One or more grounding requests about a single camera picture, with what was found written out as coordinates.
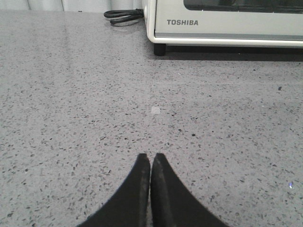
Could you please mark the white Toshiba toaster oven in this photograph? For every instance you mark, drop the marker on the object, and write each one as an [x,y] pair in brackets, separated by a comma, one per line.
[160,43]

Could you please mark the glass oven door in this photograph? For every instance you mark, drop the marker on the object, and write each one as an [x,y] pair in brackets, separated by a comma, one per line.
[230,19]

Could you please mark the white curtain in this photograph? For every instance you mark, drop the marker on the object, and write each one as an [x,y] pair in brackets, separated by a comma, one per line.
[98,6]

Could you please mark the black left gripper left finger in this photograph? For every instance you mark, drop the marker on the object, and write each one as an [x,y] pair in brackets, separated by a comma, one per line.
[128,206]

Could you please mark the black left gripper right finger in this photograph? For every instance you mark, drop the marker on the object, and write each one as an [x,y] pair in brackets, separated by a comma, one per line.
[172,203]

